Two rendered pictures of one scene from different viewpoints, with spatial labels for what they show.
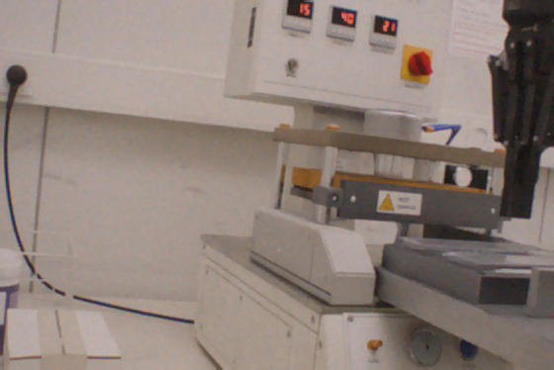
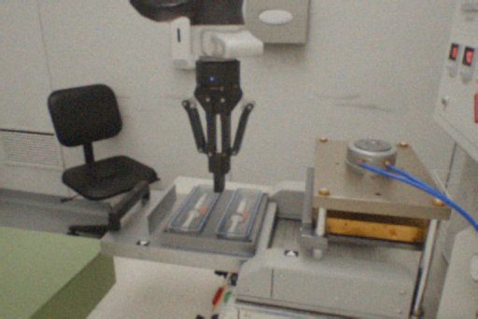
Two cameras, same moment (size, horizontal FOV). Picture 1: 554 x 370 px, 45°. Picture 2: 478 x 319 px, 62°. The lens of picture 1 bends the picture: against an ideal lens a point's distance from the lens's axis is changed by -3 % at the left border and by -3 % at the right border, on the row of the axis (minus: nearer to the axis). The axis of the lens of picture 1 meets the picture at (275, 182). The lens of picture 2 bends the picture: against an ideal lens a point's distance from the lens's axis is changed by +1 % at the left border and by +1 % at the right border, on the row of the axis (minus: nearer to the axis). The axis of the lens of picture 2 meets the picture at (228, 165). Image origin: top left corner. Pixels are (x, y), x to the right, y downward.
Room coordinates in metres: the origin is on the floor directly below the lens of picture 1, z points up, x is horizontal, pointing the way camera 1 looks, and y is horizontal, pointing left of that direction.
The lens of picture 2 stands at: (1.07, -0.79, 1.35)
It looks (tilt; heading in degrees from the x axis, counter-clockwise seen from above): 22 degrees down; 124
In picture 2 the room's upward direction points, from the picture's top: straight up
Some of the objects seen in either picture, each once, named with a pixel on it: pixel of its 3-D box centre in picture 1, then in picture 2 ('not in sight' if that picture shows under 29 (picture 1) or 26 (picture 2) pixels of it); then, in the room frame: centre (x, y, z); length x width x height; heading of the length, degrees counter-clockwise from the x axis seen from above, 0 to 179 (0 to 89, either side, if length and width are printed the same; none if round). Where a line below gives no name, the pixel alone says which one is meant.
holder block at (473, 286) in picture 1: (505, 272); (219, 215); (0.68, -0.25, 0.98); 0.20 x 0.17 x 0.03; 112
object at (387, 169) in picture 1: (393, 172); (366, 191); (0.93, -0.16, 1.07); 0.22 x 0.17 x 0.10; 112
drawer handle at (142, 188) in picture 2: not in sight; (131, 203); (0.51, -0.31, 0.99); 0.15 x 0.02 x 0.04; 112
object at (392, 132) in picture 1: (389, 159); (388, 187); (0.96, -0.16, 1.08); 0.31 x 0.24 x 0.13; 112
